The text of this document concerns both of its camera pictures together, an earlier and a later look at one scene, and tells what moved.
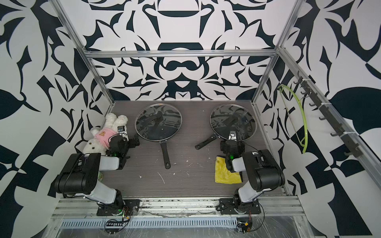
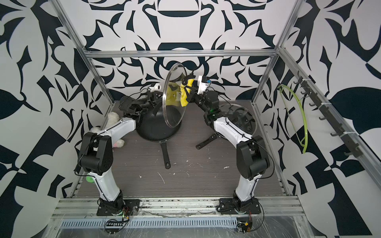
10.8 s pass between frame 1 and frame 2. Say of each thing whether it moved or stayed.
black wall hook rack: stayed
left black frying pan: stayed
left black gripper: moved
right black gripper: moved
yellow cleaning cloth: moved
